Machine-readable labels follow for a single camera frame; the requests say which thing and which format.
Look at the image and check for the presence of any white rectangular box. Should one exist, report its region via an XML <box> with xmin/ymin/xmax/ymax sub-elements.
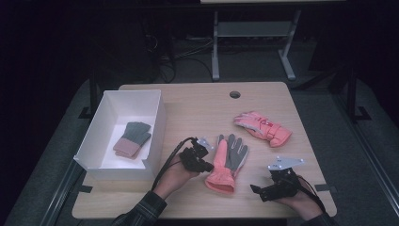
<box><xmin>72</xmin><ymin>89</ymin><xmax>168</xmax><ymax>182</ymax></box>

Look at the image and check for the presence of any person's right hand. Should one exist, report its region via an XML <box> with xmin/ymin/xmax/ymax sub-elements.
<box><xmin>275</xmin><ymin>184</ymin><xmax>325</xmax><ymax>221</ymax></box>

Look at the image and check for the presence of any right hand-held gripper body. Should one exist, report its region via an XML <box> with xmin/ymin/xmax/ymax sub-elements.
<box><xmin>259</xmin><ymin>155</ymin><xmax>306</xmax><ymax>202</ymax></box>

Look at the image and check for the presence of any pink glove with grey palm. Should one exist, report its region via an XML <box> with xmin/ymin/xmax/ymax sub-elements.
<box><xmin>204</xmin><ymin>133</ymin><xmax>250</xmax><ymax>195</ymax></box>

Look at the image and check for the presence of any bundle of floor cables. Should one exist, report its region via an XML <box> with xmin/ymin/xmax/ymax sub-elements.
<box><xmin>143</xmin><ymin>31</ymin><xmax>215</xmax><ymax>85</ymax></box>

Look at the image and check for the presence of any grey metal stand frame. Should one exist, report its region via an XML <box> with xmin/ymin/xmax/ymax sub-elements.
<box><xmin>211</xmin><ymin>9</ymin><xmax>302</xmax><ymax>83</ymax></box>

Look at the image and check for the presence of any pink padded ski glove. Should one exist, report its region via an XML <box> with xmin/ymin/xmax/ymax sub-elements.
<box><xmin>232</xmin><ymin>110</ymin><xmax>294</xmax><ymax>149</ymax></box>

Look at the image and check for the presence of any person's left hand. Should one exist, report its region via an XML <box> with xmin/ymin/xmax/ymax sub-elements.
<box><xmin>152</xmin><ymin>160</ymin><xmax>200</xmax><ymax>201</ymax></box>

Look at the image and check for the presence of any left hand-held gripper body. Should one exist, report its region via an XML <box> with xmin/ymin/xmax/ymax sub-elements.
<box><xmin>178</xmin><ymin>136</ymin><xmax>215</xmax><ymax>173</ymax></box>

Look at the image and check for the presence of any black stand leg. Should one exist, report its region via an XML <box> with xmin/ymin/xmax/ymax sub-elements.
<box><xmin>78</xmin><ymin>73</ymin><xmax>99</xmax><ymax>120</ymax></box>
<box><xmin>345</xmin><ymin>66</ymin><xmax>373</xmax><ymax>124</ymax></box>

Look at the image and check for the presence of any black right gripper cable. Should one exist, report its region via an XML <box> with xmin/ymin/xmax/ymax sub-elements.
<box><xmin>296</xmin><ymin>175</ymin><xmax>327</xmax><ymax>215</ymax></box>

